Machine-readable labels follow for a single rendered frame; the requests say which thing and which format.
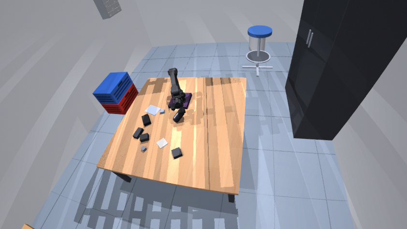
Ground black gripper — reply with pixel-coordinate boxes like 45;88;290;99
178;98;186;115

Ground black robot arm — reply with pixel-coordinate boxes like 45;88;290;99
168;68;186;111

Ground white flat rectangular sheet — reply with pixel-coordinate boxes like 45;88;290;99
145;105;160;115

